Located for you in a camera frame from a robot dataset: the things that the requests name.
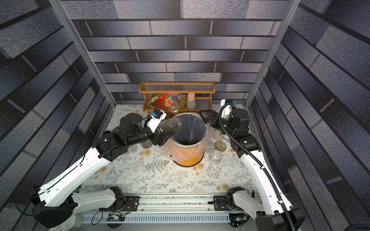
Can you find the glass tea jar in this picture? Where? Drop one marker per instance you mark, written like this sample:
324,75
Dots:
215,157

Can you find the orange trash bin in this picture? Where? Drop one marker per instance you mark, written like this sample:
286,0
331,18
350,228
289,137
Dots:
189,158

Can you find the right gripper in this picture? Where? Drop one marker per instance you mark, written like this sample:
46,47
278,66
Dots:
210,117

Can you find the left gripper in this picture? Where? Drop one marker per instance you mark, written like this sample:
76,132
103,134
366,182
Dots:
157,140

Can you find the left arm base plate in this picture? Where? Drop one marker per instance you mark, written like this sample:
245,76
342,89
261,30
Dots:
128,204

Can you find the colourful candy bag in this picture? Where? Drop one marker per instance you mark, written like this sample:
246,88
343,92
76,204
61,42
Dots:
168,102

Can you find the pink lidded plastic cup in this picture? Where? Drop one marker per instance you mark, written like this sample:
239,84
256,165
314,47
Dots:
191,103

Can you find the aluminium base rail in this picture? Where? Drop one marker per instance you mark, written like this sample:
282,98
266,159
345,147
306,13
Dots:
168,209

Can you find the floral table mat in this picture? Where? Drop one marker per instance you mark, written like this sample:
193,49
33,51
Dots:
151,171

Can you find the green jar lid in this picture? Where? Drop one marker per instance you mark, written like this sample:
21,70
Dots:
220,146

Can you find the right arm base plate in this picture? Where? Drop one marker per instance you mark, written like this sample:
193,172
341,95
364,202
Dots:
220,203

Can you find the glass jar beige lid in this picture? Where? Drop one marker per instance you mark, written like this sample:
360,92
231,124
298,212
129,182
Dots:
171,126

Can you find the white lidded jar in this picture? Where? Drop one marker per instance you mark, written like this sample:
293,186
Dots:
72,224

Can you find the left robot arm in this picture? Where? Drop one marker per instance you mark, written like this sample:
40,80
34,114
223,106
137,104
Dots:
56,201

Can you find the clear plastic bin liner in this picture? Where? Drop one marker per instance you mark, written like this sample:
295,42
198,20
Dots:
185,144

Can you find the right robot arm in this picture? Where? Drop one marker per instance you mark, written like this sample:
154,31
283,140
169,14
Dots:
273,212

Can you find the wooden two-tier shelf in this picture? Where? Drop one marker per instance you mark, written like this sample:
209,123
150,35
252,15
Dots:
204,92

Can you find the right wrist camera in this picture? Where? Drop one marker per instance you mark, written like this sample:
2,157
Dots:
226,112

